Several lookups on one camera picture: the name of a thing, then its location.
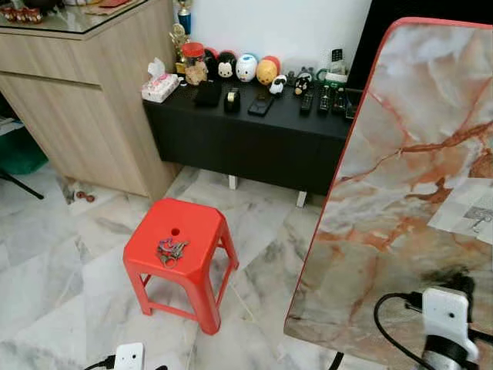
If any bunch of keys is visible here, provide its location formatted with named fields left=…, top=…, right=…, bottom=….
left=156, top=237, right=190, bottom=267

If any clear adhesive metal hook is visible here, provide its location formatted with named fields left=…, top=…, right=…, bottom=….
left=428, top=176, right=493, bottom=247

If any marble board with red edge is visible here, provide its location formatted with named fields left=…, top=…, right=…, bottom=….
left=283, top=17, right=493, bottom=370

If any red plastic stool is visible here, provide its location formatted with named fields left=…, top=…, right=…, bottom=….
left=123, top=198, right=240, bottom=337

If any small red floor object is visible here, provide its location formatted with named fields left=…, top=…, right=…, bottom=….
left=73, top=185, right=98, bottom=204

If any black metal stand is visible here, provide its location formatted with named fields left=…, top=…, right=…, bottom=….
left=0, top=170, right=45, bottom=200

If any black low TV console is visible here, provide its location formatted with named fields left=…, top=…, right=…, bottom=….
left=143, top=77, right=364, bottom=198

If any green white desk holder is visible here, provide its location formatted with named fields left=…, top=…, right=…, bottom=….
left=316, top=48, right=350, bottom=85

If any green bag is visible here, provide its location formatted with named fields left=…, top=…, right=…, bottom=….
left=0, top=127, right=49, bottom=177

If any light wooden cabinet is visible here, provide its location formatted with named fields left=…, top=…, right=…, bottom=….
left=0, top=0, right=183, bottom=202

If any small white black plush toy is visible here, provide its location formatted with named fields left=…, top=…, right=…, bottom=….
left=269, top=75, right=288, bottom=96

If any black tape dispenser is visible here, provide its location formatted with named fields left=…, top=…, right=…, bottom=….
left=223, top=87, right=242, bottom=114

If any black wallet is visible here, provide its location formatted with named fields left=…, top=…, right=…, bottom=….
left=193, top=81, right=225, bottom=109

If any pink white tissue pack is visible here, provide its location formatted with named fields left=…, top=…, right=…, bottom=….
left=141, top=58, right=180, bottom=104

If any white round plush toy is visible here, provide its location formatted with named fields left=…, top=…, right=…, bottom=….
left=236, top=54, right=259, bottom=84

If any clear jar with red lid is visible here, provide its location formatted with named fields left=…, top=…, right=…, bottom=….
left=181, top=42, right=210, bottom=86

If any black mouse plush toy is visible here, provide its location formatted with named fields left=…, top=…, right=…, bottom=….
left=210, top=49, right=238, bottom=82

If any gold trophy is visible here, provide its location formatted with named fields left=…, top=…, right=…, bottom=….
left=169, top=23, right=190, bottom=75

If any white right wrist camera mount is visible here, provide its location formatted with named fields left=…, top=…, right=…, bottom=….
left=424, top=287, right=479, bottom=360

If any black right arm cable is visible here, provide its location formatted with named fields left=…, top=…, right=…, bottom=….
left=374, top=292, right=429, bottom=370

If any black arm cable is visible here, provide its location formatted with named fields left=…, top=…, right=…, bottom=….
left=374, top=292, right=429, bottom=370
left=83, top=355, right=116, bottom=370

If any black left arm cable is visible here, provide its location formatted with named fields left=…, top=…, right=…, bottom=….
left=83, top=355, right=116, bottom=370

